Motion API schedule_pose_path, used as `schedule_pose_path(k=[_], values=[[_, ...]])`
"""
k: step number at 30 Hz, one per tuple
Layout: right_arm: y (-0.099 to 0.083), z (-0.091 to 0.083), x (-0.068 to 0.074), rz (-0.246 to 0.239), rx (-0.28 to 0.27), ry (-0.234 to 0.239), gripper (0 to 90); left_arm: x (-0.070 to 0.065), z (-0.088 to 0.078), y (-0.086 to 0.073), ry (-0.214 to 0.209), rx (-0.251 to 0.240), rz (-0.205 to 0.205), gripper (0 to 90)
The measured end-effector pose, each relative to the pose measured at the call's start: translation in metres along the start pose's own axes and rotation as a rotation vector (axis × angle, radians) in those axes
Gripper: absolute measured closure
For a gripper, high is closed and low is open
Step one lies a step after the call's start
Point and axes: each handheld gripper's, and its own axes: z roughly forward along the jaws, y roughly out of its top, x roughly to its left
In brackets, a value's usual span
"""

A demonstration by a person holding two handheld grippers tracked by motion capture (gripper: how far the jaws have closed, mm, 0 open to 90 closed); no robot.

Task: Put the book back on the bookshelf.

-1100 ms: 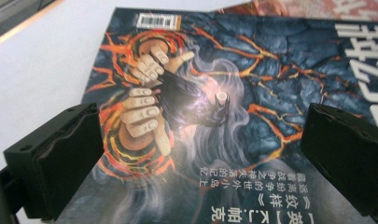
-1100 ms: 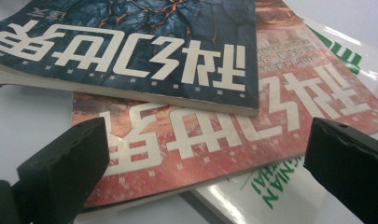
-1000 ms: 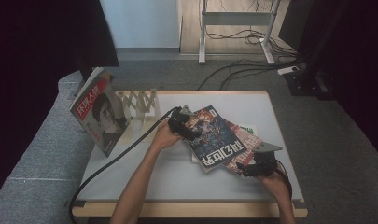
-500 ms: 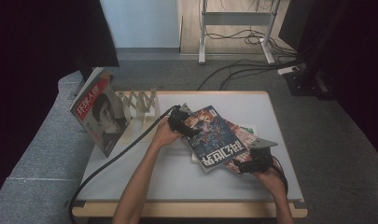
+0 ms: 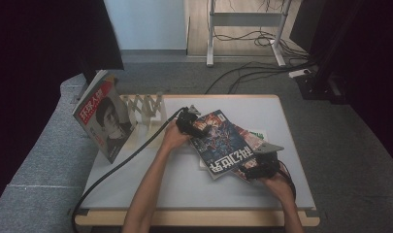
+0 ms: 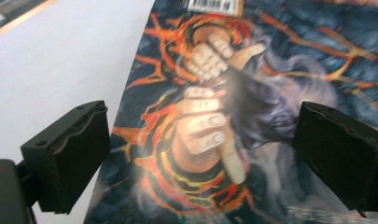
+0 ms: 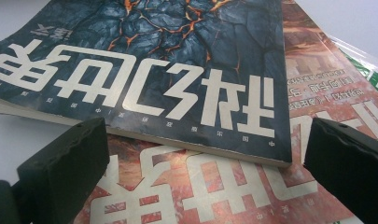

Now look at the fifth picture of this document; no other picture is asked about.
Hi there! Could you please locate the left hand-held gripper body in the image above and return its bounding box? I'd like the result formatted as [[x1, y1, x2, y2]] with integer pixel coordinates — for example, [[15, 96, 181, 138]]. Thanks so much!
[[175, 105, 202, 135]]

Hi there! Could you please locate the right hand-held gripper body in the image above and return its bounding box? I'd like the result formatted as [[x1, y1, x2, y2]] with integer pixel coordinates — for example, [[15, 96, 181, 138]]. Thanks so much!
[[253, 141, 285, 178]]

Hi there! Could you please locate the dark blue illustrated magazine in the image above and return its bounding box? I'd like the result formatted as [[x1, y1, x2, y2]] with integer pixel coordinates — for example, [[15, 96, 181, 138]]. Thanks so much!
[[188, 109, 257, 181]]

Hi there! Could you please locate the red-brown magazine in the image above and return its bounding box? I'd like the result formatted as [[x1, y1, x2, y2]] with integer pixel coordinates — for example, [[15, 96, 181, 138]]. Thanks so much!
[[231, 124, 273, 183]]

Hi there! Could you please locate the beige expandable book rack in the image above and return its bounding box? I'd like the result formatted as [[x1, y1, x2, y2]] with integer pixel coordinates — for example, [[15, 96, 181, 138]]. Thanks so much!
[[119, 91, 169, 150]]

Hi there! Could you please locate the portrait magazine with red label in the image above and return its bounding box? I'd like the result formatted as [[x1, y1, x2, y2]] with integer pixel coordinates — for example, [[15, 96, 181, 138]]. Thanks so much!
[[72, 70, 139, 165]]

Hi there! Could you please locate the person's left hand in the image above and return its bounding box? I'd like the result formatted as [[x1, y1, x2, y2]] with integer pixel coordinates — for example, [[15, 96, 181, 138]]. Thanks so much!
[[161, 119, 193, 153]]

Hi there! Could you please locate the person's right hand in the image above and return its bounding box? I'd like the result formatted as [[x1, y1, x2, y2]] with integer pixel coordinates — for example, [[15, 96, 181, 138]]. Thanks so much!
[[260, 171, 297, 208]]

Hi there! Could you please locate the black stand with heavy base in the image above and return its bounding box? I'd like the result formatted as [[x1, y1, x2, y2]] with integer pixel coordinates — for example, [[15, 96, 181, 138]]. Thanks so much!
[[295, 0, 363, 105]]

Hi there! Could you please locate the white power strip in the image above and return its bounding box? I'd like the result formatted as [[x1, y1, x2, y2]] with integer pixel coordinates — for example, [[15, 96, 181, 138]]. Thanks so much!
[[288, 68, 312, 79]]

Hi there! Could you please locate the black panel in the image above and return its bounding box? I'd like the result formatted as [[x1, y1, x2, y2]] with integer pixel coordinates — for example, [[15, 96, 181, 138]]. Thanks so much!
[[289, 0, 318, 52]]

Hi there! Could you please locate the black curtain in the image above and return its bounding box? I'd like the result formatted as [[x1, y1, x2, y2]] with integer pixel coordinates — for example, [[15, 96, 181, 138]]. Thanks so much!
[[0, 0, 125, 216], [310, 0, 393, 171]]

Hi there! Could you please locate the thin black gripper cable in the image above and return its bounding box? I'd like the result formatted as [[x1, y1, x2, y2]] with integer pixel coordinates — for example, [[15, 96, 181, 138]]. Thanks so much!
[[276, 159, 298, 202]]

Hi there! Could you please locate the thick black gripper cable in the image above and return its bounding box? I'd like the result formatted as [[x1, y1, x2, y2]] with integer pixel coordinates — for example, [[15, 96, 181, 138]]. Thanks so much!
[[71, 106, 187, 233]]

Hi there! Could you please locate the tangle of black floor cables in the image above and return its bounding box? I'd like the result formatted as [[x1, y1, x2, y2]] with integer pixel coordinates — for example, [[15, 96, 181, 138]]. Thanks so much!
[[204, 0, 318, 95]]

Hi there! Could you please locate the white desk frame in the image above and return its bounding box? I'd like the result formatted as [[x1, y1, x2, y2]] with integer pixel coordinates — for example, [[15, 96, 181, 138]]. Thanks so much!
[[206, 0, 294, 68]]

